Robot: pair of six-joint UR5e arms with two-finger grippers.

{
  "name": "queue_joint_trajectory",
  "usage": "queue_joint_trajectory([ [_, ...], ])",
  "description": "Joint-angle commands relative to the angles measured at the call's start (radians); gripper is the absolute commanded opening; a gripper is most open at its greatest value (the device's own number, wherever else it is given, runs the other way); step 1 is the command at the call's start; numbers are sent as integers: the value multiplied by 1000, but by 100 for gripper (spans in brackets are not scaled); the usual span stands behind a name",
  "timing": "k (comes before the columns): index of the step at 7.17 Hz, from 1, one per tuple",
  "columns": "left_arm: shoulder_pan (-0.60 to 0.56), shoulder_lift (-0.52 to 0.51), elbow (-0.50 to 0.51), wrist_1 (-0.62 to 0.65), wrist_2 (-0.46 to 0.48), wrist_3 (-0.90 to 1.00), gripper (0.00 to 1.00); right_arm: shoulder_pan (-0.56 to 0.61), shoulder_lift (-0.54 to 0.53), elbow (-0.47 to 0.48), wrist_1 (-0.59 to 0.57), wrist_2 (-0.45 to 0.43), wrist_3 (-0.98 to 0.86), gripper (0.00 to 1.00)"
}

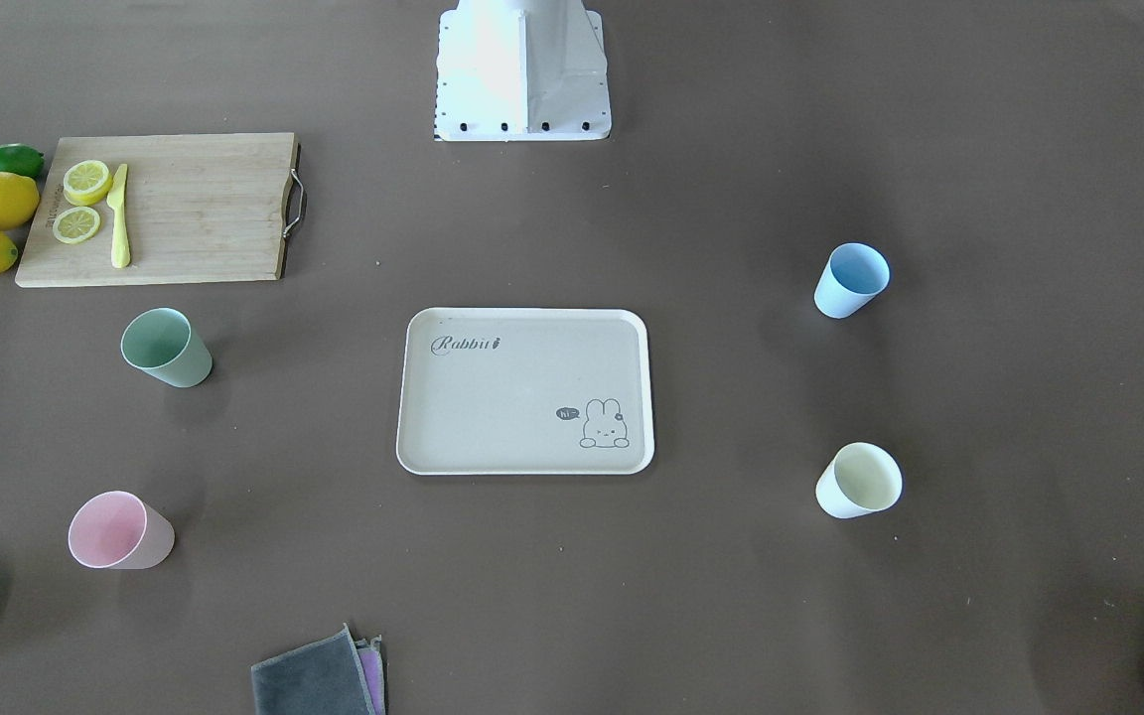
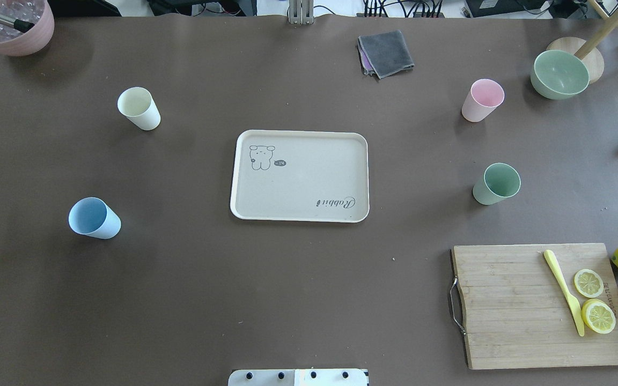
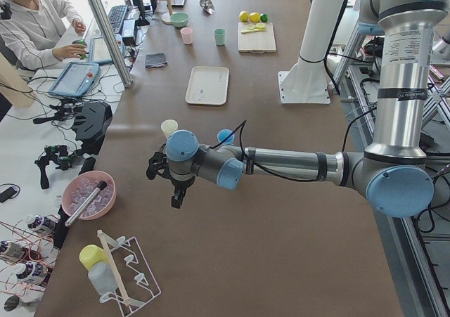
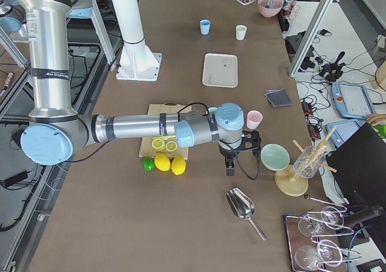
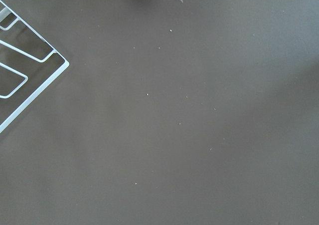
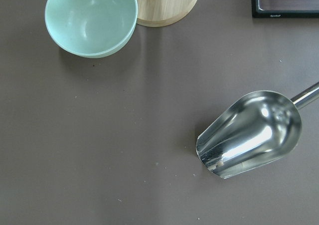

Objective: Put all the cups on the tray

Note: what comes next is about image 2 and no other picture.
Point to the cream cup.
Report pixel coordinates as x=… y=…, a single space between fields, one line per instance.
x=137 y=104

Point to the green cup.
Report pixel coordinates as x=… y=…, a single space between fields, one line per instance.
x=499 y=181

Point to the pink cup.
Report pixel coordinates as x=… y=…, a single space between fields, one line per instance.
x=484 y=96

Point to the blue cup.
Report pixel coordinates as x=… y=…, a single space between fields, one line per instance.
x=91 y=216

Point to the beige rabbit tray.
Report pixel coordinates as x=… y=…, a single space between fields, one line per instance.
x=294 y=175

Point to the purple cloth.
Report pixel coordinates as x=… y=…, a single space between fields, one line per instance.
x=365 y=62

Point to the grey folded cloth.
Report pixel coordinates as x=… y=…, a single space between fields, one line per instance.
x=387 y=52

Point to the white control box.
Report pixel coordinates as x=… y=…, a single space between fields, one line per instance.
x=320 y=376

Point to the wooden cutting board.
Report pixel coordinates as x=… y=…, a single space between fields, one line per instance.
x=513 y=311

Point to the green bowl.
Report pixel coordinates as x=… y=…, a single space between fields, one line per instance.
x=559 y=75

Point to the yellow plastic knife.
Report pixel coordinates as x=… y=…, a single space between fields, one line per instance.
x=572 y=302

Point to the upper lemon slice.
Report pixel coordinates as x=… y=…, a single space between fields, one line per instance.
x=588 y=283

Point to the lemon slice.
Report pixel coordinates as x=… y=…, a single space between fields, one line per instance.
x=588 y=283
x=598 y=316

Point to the lower lemon slice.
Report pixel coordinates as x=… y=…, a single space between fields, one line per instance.
x=598 y=316

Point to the wooden stand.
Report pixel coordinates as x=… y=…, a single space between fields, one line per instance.
x=587 y=50

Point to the pink ice bucket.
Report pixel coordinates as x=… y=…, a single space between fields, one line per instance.
x=14 y=43

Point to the metal camera post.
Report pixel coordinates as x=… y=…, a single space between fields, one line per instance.
x=301 y=12

